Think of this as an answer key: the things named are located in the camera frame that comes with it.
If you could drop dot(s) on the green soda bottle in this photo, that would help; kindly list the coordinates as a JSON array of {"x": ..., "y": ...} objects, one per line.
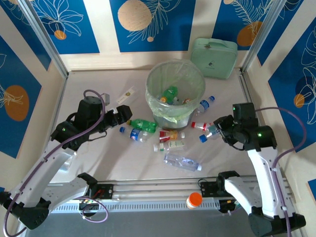
[{"x": 144, "y": 124}]

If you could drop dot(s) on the red blue label bottle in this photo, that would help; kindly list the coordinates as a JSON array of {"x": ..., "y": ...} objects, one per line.
[{"x": 209, "y": 134}]

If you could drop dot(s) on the blue round logo bottle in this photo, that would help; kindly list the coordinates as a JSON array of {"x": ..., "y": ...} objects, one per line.
[{"x": 137, "y": 134}]

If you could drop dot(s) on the slim clear tube bottle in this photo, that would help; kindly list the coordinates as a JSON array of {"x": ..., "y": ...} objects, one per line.
[{"x": 127, "y": 93}]

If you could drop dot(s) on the small blue label bottle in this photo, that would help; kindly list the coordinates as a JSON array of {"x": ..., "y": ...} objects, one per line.
[{"x": 204, "y": 105}]

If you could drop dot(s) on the green bottle yellow cap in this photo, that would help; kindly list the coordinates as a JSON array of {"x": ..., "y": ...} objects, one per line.
[{"x": 170, "y": 92}]

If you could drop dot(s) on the large clear water bottle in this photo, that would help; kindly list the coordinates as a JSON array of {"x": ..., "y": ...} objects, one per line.
[{"x": 182, "y": 161}]

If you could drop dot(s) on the small green white label bottle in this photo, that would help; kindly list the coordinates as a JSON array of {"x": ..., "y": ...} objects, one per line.
[{"x": 175, "y": 144}]

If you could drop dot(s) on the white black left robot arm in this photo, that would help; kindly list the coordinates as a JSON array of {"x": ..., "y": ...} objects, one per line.
[{"x": 54, "y": 168}]

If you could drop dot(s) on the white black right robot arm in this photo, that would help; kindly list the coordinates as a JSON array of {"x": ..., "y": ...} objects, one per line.
[{"x": 261, "y": 172}]

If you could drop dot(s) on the green plastic bin liner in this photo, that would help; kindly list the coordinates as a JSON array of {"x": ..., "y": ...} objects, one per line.
[{"x": 153, "y": 103}]

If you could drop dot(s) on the grey round waste bin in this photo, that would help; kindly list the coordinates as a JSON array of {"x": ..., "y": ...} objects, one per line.
[{"x": 182, "y": 122}]

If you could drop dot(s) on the red orange label bottle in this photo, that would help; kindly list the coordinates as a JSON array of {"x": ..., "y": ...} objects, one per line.
[{"x": 168, "y": 135}]

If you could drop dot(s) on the mint green zipper case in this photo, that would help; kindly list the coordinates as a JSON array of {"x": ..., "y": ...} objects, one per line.
[{"x": 214, "y": 59}]

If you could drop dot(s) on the orange lid pill bottle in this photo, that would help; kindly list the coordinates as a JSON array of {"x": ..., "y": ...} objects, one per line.
[{"x": 194, "y": 200}]

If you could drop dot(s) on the grey metal panel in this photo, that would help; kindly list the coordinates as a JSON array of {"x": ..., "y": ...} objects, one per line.
[{"x": 158, "y": 225}]

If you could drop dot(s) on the aluminium side rail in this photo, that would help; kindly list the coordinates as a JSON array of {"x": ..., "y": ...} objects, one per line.
[{"x": 247, "y": 89}]

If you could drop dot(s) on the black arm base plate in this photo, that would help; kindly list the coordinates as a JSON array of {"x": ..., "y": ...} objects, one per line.
[
  {"x": 107, "y": 191},
  {"x": 206, "y": 189}
]

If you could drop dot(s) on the aluminium front rail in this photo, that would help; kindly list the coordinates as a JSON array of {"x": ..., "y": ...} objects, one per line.
[{"x": 158, "y": 190}]

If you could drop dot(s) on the aluminium frame post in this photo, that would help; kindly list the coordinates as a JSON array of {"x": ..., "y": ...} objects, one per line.
[
  {"x": 261, "y": 37},
  {"x": 45, "y": 37}
]

